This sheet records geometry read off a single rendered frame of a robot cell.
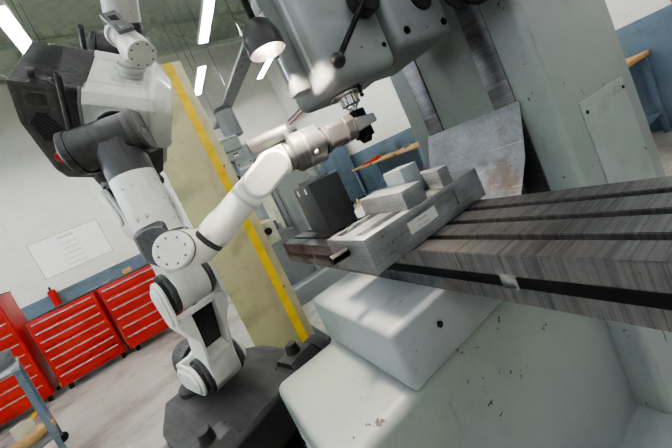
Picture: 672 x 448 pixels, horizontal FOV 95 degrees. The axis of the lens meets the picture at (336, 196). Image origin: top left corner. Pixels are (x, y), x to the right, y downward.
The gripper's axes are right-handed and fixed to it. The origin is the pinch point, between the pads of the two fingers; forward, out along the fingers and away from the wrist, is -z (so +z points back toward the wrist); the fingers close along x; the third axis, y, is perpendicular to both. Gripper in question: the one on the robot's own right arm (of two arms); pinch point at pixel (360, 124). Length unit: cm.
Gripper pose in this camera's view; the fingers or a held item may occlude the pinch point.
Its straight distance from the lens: 76.1
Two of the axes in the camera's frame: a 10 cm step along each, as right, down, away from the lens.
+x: -2.4, 0.1, 9.7
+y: 4.3, 9.0, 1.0
